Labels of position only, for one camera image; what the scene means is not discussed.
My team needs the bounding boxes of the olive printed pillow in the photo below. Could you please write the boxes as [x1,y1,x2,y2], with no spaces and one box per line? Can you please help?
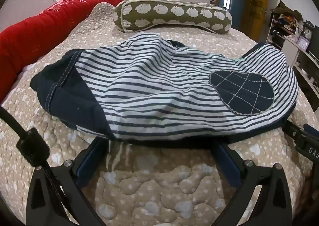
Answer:
[113,0,233,35]

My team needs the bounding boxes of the white shelving unit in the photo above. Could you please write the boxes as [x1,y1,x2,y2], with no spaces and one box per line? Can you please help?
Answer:
[282,36,319,103]

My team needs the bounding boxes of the yellow wooden door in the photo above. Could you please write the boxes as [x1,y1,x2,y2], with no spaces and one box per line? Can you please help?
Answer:
[239,0,272,39]

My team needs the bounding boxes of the black round clock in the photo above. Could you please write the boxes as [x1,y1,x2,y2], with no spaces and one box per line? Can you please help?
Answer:
[303,21,315,42]

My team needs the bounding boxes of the black cable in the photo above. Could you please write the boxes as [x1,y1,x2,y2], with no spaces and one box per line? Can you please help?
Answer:
[0,106,73,226]

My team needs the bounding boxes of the white bed sheet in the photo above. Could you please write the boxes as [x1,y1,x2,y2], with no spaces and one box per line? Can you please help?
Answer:
[17,63,34,75]

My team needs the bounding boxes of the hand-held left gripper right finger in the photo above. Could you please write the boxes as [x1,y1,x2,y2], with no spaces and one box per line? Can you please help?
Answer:
[212,142,293,226]

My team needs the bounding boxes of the beige quilted bedspread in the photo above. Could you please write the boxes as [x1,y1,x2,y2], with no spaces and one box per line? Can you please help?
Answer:
[0,1,319,226]

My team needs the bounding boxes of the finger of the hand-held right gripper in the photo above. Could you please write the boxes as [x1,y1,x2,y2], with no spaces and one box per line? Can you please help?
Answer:
[283,119,308,147]

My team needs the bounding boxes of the striped navy white pants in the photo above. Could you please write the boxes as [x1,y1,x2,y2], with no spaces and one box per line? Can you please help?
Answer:
[30,32,299,148]

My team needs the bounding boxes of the cluttered shelf rack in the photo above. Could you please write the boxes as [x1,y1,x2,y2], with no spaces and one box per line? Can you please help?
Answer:
[265,0,305,49]

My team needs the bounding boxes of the red quilt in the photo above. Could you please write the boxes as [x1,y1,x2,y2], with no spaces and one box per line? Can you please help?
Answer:
[0,0,154,103]

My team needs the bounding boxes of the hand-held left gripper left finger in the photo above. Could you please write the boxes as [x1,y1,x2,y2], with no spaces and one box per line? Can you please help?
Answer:
[26,139,110,226]

